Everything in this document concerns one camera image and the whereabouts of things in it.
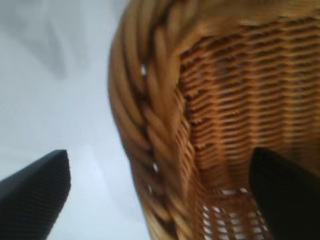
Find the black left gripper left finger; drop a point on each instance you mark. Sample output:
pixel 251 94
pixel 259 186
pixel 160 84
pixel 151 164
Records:
pixel 32 195

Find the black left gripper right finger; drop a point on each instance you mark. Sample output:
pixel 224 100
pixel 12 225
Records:
pixel 290 195

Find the brown woven wicker basket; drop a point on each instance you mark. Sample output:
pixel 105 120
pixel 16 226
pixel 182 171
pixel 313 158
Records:
pixel 237 100

